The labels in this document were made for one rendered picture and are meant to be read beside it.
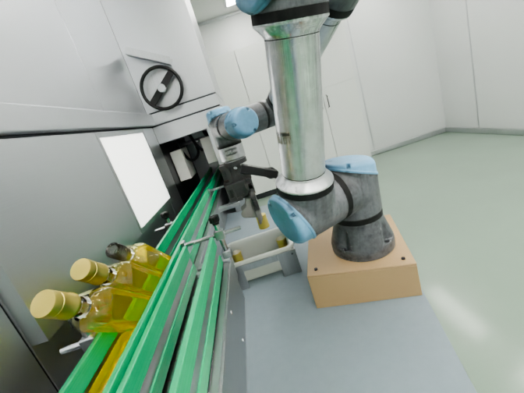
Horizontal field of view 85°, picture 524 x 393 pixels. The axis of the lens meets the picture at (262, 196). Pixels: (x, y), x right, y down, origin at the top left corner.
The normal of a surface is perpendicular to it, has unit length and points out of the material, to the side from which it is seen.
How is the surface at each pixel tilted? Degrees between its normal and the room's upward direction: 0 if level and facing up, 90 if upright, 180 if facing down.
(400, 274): 90
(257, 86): 90
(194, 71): 90
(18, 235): 90
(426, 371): 0
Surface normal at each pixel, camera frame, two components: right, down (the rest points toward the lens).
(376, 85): 0.07, 0.25
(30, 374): 0.95, -0.31
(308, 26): 0.45, 0.87
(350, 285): -0.18, 0.32
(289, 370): -0.30, -0.92
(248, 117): 0.47, 0.10
